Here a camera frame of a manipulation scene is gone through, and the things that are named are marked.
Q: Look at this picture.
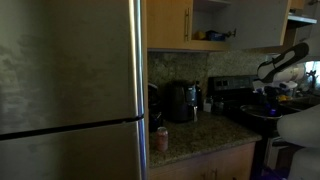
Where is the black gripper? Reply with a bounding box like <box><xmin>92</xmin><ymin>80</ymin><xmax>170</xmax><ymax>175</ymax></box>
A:
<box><xmin>263</xmin><ymin>85</ymin><xmax>282</xmax><ymax>116</ymax></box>

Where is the blue item in cabinet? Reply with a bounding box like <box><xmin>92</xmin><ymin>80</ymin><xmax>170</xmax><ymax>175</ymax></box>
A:
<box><xmin>205</xmin><ymin>29</ymin><xmax>228</xmax><ymax>43</ymax></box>

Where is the wooden base cabinet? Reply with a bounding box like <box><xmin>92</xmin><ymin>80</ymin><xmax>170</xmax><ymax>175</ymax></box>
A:
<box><xmin>148</xmin><ymin>141</ymin><xmax>258</xmax><ymax>180</ymax></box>

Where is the yellow item in cabinet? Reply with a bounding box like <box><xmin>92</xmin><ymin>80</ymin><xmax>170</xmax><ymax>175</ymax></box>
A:
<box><xmin>193</xmin><ymin>29</ymin><xmax>206</xmax><ymax>41</ymax></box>

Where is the light wood closed cabinet door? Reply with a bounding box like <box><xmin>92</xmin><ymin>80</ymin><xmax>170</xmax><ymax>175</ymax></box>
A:
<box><xmin>146</xmin><ymin>0</ymin><xmax>194</xmax><ymax>51</ymax></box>

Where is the small yellow object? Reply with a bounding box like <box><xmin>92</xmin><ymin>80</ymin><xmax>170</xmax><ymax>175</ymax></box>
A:
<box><xmin>277</xmin><ymin>94</ymin><xmax>290</xmax><ymax>103</ymax></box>

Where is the black frying pan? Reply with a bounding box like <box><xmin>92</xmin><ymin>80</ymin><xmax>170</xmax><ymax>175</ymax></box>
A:
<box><xmin>239</xmin><ymin>103</ymin><xmax>285</xmax><ymax>122</ymax></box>

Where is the black kitchen stove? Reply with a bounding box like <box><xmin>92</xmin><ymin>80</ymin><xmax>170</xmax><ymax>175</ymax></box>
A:
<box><xmin>206</xmin><ymin>74</ymin><xmax>303</xmax><ymax>180</ymax></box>

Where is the small dark jar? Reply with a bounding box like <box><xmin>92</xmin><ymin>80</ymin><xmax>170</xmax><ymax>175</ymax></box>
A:
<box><xmin>213</xmin><ymin>96</ymin><xmax>225</xmax><ymax>115</ymax></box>

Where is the small white container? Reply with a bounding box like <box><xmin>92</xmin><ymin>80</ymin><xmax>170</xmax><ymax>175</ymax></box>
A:
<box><xmin>202</xmin><ymin>96</ymin><xmax>214</xmax><ymax>114</ymax></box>

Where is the dark glass bottle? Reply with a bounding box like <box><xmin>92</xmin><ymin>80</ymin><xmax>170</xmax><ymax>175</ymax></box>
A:
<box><xmin>194</xmin><ymin>80</ymin><xmax>204</xmax><ymax>112</ymax></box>

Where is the dark range hood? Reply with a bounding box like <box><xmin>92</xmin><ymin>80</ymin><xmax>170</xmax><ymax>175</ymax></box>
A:
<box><xmin>287</xmin><ymin>13</ymin><xmax>318</xmax><ymax>26</ymax></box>

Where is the black coffee maker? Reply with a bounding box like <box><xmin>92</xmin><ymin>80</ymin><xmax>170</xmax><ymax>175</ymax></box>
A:
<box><xmin>147</xmin><ymin>82</ymin><xmax>165</xmax><ymax>133</ymax></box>

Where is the stainless steel refrigerator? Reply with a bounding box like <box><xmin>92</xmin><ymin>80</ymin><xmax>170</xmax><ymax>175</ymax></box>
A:
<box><xmin>0</xmin><ymin>0</ymin><xmax>148</xmax><ymax>180</ymax></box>

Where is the light wood wall cabinet box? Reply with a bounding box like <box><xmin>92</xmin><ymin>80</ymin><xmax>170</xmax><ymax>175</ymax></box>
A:
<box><xmin>146</xmin><ymin>0</ymin><xmax>306</xmax><ymax>53</ymax></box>

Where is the steel bar closed door handle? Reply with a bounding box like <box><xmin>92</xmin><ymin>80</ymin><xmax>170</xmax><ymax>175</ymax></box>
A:
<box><xmin>183</xmin><ymin>7</ymin><xmax>191</xmax><ymax>43</ymax></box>

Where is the steel freezer drawer handle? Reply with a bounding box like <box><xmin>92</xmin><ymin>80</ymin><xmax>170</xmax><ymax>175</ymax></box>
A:
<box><xmin>136</xmin><ymin>118</ymin><xmax>148</xmax><ymax>180</ymax></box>

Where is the steel fridge door handle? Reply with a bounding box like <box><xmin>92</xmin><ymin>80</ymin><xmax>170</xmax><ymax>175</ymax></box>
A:
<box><xmin>129</xmin><ymin>0</ymin><xmax>146</xmax><ymax>118</ymax></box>

